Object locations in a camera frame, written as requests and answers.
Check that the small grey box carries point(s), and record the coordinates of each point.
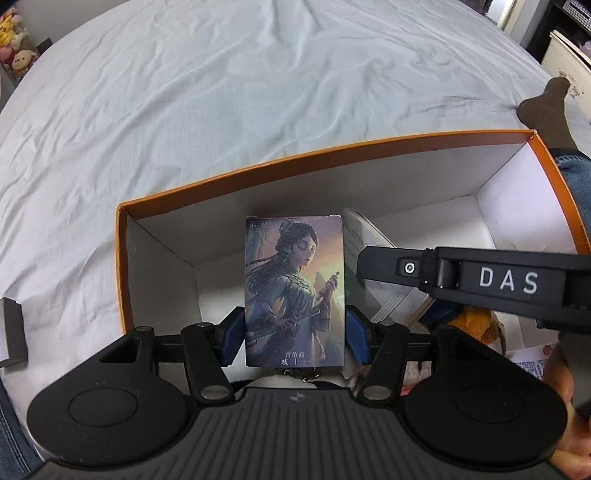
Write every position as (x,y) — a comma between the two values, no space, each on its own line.
(11,332)

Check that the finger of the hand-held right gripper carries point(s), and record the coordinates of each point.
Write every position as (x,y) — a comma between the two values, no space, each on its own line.
(392,267)

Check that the purple clothes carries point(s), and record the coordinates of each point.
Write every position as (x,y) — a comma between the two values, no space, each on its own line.
(581,46)

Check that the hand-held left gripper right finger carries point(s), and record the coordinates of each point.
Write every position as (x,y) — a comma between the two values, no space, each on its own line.
(358,337)

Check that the white floral storage bin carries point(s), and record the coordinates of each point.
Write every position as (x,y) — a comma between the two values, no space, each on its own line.
(565,74)

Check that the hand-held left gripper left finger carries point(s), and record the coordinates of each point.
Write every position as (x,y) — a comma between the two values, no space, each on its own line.
(233,337)

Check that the person's right hand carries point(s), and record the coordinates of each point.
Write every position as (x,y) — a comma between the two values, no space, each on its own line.
(561,374)

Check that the person's left jeans leg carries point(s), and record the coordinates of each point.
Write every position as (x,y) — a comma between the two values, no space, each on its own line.
(14,429)

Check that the orange cardboard box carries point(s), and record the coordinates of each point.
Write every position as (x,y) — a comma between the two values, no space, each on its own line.
(323,184)

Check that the person's right brown sock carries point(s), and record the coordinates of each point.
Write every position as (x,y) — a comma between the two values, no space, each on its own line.
(549,110)

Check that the orange brown plush toy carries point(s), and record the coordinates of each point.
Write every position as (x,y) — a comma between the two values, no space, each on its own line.
(475,323)

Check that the plush toys pile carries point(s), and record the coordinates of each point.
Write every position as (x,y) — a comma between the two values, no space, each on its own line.
(16,41)

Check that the printed card box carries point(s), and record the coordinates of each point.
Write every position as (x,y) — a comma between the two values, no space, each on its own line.
(295,286)

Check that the pink printed paper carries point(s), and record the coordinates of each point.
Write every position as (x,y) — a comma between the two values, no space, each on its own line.
(531,362)

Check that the white book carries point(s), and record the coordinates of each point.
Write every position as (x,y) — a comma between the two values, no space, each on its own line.
(369,230)

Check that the small black box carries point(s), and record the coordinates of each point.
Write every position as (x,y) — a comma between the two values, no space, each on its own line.
(44,46)

